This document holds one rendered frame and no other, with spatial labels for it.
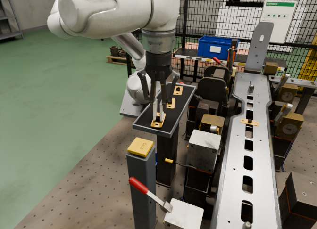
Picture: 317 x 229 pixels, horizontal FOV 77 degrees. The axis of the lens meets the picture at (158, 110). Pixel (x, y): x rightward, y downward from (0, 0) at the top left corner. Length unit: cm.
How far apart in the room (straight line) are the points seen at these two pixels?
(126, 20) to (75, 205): 88
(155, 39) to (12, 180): 210
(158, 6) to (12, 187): 213
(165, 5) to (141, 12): 8
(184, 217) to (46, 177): 183
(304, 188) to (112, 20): 72
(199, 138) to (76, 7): 54
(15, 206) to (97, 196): 119
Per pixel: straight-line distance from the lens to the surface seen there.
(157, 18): 50
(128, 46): 123
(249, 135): 100
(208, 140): 73
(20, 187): 231
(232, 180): 77
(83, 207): 108
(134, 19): 44
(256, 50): 168
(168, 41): 55
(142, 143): 62
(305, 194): 80
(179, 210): 60
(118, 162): 121
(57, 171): 229
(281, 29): 194
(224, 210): 70
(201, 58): 179
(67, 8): 42
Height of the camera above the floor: 158
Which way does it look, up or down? 33 degrees down
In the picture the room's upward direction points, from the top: straight up
